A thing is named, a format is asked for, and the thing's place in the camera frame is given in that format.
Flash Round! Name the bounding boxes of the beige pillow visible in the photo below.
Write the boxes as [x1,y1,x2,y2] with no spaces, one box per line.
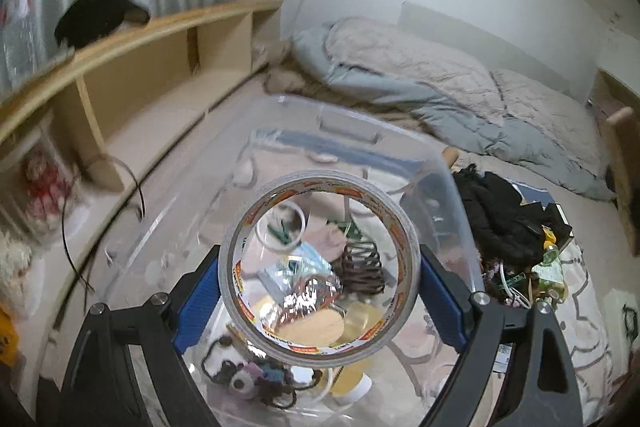
[492,69,601,178]

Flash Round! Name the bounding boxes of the beige and blue quilt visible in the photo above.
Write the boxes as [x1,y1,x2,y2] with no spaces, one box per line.
[292,17,616,200]

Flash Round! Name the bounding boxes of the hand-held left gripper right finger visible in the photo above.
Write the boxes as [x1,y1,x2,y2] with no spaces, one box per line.
[419,243,586,427]

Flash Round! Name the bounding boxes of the dark knitted plush toy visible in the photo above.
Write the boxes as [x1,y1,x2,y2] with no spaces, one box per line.
[202,339,323,408]

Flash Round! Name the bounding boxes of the black visor cap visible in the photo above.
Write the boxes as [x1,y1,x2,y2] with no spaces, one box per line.
[54,0,151,48]

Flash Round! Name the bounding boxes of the silver snack packet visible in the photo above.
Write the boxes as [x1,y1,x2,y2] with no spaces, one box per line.
[257,254,333,303]

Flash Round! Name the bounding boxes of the white plastic ring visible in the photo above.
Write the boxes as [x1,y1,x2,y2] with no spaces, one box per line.
[257,202,307,249]

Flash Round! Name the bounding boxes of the clear foil snack bag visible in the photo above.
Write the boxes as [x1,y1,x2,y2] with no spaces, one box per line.
[282,274,343,323]

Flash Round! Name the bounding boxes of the beige plush toy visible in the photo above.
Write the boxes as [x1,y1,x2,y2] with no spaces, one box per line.
[262,69,326,105]

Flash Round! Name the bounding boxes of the wooden nightstand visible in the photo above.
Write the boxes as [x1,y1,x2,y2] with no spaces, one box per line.
[585,34,640,258]

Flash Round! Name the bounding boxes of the green clip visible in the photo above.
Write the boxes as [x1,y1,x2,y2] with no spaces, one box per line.
[267,222,294,246]

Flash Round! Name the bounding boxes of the black clothing pile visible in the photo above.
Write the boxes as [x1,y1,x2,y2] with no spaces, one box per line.
[452,164,573,265]

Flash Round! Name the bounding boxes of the white headboard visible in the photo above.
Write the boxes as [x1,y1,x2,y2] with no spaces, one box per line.
[400,1,591,102]

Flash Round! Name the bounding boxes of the yellow box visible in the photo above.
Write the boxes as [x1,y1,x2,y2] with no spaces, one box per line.
[0,307,21,365]

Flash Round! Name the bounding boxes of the clear plastic storage bin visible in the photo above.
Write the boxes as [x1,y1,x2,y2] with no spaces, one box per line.
[102,93,483,427]

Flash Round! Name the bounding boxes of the long wooden shelf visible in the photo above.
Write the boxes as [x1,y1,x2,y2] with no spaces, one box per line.
[0,0,285,194]

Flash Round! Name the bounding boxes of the light wooden block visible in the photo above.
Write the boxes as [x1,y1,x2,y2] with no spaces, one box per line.
[285,309,346,348]

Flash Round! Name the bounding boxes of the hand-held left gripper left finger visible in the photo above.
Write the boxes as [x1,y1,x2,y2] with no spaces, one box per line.
[60,244,229,427]

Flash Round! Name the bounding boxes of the black cable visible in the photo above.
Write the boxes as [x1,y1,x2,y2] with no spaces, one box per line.
[61,157,146,294]

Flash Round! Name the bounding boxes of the brown hair claw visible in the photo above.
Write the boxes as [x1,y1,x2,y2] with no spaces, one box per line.
[340,242,386,295]

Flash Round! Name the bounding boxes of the clear packing tape roll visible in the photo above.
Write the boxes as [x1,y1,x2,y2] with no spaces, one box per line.
[218,170,423,364]

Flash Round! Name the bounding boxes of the red doll in clear case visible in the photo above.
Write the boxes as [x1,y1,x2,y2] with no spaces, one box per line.
[0,112,88,248]

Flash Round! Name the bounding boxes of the yellow liquid bottle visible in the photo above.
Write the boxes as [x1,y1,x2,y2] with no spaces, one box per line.
[330,299,386,404]

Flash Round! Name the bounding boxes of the white doll in clear case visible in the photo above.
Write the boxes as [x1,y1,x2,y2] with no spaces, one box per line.
[0,232,33,318]

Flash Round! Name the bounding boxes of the clear plastic water bottle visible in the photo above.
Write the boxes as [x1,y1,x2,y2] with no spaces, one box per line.
[0,0,36,82]

